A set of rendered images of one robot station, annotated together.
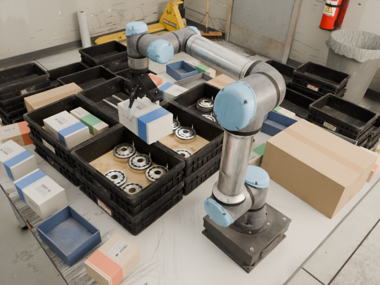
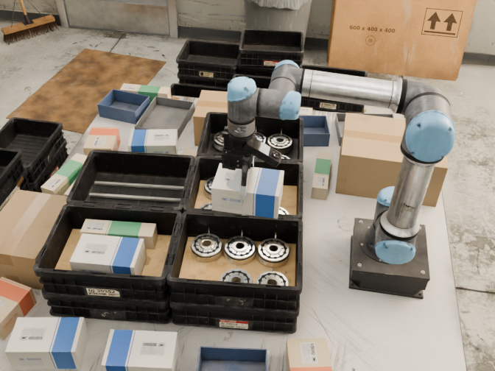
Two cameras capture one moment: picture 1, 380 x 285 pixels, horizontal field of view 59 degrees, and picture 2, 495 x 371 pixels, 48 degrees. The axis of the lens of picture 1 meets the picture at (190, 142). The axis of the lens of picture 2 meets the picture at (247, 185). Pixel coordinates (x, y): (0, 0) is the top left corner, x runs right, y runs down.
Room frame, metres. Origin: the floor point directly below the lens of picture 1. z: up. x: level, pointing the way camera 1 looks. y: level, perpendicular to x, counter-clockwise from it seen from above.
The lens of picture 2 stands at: (0.10, 0.93, 2.20)
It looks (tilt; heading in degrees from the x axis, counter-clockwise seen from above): 41 degrees down; 324
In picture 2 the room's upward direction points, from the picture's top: 1 degrees clockwise
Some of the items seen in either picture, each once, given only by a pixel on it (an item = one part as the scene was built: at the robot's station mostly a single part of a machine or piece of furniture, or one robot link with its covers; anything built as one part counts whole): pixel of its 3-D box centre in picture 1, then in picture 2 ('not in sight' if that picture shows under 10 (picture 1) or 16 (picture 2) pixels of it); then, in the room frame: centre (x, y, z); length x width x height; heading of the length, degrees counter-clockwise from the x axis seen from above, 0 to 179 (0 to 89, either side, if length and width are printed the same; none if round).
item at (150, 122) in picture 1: (145, 118); (247, 190); (1.13, 0.18, 1.09); 0.20 x 0.12 x 0.09; 45
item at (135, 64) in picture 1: (137, 61); (241, 125); (1.14, 0.20, 1.33); 0.08 x 0.08 x 0.05
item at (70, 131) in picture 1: (67, 130); (109, 259); (1.30, 0.59, 0.87); 0.20 x 0.12 x 0.09; 49
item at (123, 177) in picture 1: (114, 178); (236, 282); (1.01, 0.31, 0.86); 0.10 x 0.10 x 0.01
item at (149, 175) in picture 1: (157, 173); (273, 249); (1.05, 0.13, 0.86); 0.10 x 0.10 x 0.01
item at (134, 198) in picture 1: (127, 158); (238, 250); (1.07, 0.26, 0.92); 0.40 x 0.30 x 0.02; 50
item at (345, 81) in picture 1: (314, 96); (270, 72); (2.67, -1.09, 0.37); 0.42 x 0.34 x 0.46; 45
